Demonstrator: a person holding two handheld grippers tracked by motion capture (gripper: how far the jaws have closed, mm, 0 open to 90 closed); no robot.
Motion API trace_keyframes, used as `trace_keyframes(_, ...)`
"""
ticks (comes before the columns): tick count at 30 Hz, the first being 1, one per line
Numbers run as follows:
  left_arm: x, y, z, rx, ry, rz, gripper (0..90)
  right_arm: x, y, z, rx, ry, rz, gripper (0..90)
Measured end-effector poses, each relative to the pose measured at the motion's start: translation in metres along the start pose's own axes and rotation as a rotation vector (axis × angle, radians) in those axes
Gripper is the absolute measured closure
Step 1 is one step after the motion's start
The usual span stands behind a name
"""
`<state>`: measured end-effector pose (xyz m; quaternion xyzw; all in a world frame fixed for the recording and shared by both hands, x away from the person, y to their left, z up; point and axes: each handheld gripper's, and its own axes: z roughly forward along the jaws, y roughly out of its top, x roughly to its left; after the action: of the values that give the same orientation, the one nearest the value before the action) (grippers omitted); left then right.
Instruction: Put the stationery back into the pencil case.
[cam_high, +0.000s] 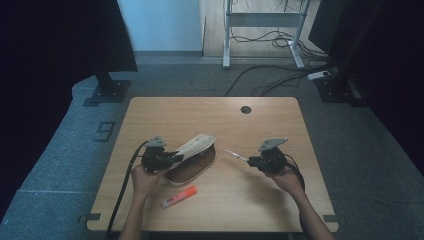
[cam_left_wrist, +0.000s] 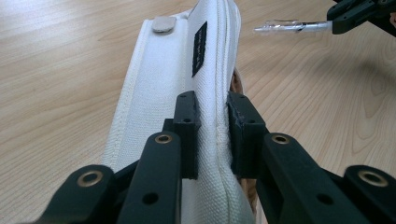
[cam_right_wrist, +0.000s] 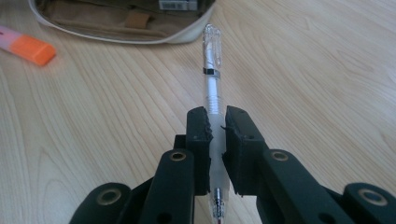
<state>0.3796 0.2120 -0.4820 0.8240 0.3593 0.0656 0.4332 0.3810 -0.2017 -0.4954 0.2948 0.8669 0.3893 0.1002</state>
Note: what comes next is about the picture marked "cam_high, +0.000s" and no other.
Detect cream pencil case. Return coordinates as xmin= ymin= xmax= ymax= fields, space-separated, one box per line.
xmin=164 ymin=133 xmax=218 ymax=187

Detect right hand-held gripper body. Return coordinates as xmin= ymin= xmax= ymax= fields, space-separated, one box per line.
xmin=257 ymin=137 xmax=289 ymax=175

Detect person's right hand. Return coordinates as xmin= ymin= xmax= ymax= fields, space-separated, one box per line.
xmin=265 ymin=165 xmax=305 ymax=198

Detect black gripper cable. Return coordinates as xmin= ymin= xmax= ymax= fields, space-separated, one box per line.
xmin=282 ymin=153 xmax=306 ymax=192
xmin=105 ymin=140 xmax=150 ymax=240

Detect black curtain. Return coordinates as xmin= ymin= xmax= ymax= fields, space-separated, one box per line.
xmin=0 ymin=0 xmax=139 ymax=88

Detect black floor cables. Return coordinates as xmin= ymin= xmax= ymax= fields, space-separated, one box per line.
xmin=223 ymin=0 xmax=338 ymax=98

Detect person's left hand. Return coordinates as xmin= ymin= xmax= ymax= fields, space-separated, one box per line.
xmin=130 ymin=162 xmax=169 ymax=202

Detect black stand with base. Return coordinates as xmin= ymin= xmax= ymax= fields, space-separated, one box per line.
xmin=82 ymin=49 xmax=133 ymax=108
xmin=314 ymin=0 xmax=384 ymax=108

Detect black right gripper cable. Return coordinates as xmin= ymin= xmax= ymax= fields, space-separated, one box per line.
xmin=282 ymin=153 xmax=306 ymax=192

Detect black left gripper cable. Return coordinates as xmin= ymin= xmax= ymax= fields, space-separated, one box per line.
xmin=105 ymin=140 xmax=150 ymax=240

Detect orange highlighter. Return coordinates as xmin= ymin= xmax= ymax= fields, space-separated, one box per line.
xmin=161 ymin=185 xmax=199 ymax=210

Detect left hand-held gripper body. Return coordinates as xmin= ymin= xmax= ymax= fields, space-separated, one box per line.
xmin=140 ymin=135 xmax=176 ymax=175

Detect white metal desk frame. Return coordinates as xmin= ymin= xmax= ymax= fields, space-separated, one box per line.
xmin=222 ymin=0 xmax=313 ymax=71

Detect silver pen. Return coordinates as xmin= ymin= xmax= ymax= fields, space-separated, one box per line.
xmin=225 ymin=149 xmax=250 ymax=163

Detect white power strip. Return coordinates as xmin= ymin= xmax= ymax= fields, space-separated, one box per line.
xmin=306 ymin=70 xmax=331 ymax=81

